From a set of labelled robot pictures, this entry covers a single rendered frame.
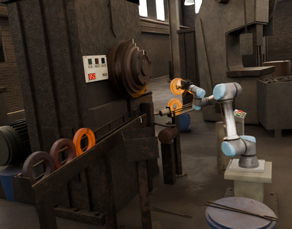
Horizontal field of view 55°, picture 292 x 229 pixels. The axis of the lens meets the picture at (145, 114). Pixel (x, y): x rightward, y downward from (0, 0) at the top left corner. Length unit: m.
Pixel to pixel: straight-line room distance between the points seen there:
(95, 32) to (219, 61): 3.01
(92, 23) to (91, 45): 0.16
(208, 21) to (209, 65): 0.71
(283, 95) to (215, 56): 1.36
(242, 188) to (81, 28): 1.64
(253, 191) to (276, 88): 2.03
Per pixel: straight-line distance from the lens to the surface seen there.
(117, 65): 2.16
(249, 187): 2.30
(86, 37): 2.09
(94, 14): 2.22
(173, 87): 2.65
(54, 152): 1.62
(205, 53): 4.93
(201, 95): 2.43
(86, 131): 1.81
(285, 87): 4.08
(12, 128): 3.02
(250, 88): 4.69
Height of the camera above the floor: 1.18
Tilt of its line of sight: 11 degrees down
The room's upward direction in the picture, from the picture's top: 5 degrees counter-clockwise
